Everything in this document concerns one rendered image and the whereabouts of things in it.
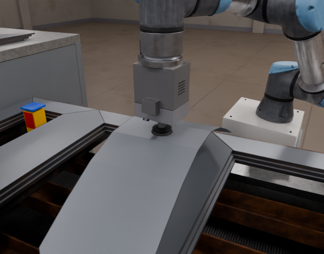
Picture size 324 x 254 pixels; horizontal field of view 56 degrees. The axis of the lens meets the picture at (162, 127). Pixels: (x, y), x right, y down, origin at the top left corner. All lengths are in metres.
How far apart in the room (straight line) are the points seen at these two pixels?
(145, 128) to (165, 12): 0.23
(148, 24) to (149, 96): 0.13
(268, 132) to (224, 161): 0.43
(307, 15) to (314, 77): 0.31
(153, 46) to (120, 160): 0.21
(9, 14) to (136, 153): 9.32
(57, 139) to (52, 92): 0.56
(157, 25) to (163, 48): 0.04
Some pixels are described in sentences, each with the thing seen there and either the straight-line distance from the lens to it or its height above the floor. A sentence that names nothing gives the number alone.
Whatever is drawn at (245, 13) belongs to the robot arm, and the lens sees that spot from 0.92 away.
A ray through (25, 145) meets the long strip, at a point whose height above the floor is 0.85.
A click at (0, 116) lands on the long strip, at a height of 0.85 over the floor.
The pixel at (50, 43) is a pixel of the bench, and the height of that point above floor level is 1.04.
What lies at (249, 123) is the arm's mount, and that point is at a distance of 1.25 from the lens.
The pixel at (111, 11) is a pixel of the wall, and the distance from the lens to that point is 11.58.
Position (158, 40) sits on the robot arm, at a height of 1.20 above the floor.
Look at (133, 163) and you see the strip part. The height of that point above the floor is 1.00.
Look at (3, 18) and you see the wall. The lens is 9.69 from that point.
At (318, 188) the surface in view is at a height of 0.68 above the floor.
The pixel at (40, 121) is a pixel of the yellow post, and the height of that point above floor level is 0.83.
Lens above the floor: 1.28
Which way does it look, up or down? 26 degrees down
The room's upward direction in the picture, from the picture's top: straight up
